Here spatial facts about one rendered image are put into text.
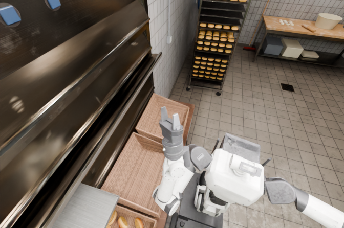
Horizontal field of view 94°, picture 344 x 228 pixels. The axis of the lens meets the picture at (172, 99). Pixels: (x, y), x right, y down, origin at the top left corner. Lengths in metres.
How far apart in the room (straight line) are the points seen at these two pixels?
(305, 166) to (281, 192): 2.10
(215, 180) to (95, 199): 0.67
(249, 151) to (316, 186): 2.05
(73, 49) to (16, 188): 0.61
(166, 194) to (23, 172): 0.59
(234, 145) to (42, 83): 0.97
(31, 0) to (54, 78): 0.28
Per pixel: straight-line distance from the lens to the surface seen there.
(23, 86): 0.79
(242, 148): 1.01
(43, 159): 0.94
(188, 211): 2.09
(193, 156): 0.90
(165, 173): 0.81
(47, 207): 0.97
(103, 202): 1.11
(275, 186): 0.99
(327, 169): 3.25
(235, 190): 0.94
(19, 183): 0.93
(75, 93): 0.94
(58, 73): 0.85
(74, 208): 1.16
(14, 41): 0.74
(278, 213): 2.59
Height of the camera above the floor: 2.22
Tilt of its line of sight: 45 degrees down
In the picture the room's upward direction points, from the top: 2 degrees clockwise
